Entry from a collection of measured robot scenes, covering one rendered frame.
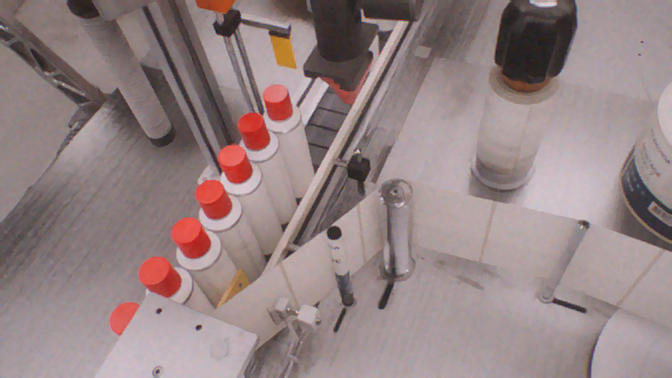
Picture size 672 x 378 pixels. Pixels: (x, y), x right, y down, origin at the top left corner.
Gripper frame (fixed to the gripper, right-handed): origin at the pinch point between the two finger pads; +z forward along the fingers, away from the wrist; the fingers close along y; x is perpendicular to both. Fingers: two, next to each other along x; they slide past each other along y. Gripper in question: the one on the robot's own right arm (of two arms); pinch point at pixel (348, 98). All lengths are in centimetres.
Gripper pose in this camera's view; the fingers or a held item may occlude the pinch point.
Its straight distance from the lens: 77.2
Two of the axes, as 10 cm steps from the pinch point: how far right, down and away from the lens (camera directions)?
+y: 3.9, -7.8, 5.0
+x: -9.2, -2.6, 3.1
